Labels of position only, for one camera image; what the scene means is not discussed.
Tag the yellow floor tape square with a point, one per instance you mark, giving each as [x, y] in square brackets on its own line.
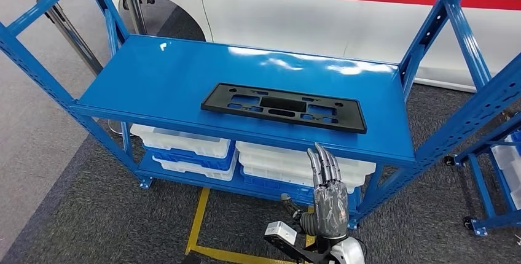
[197, 221]

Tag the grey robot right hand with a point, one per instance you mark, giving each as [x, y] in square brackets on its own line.
[331, 209]

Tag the chrome stanchion post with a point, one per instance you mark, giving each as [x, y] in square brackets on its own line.
[132, 2]
[73, 36]

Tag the blue metal shelf rack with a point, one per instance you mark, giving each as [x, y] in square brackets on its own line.
[162, 79]

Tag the white car with red stripe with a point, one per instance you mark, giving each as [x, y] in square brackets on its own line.
[285, 18]

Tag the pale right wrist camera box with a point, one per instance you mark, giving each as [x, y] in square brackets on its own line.
[281, 233]

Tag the black plastic plate part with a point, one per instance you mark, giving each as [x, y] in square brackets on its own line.
[215, 101]

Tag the blue rack with casters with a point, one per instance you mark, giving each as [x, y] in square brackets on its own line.
[480, 187]

